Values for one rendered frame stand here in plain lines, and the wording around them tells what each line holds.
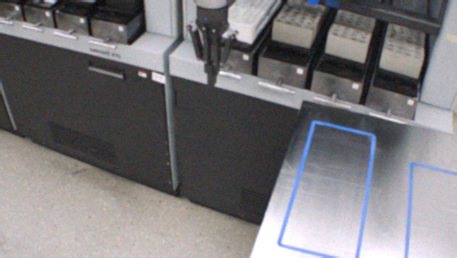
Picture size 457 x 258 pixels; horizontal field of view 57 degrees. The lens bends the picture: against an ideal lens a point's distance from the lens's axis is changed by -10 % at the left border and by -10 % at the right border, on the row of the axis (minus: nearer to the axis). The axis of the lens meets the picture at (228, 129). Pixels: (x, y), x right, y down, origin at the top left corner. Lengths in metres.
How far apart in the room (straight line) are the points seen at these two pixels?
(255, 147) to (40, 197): 1.01
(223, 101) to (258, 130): 0.14
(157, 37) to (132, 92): 0.21
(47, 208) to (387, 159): 1.43
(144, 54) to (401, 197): 0.87
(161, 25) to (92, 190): 0.85
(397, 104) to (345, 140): 0.27
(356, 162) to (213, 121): 0.61
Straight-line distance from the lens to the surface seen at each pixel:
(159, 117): 1.56
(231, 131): 1.46
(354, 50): 1.26
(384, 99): 1.23
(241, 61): 1.29
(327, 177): 0.93
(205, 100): 1.42
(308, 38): 1.27
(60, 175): 2.11
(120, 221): 1.89
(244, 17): 1.32
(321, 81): 1.24
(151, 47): 1.43
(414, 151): 1.05
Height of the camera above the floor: 1.49
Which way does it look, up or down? 42 degrees down
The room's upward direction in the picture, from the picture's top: 2 degrees clockwise
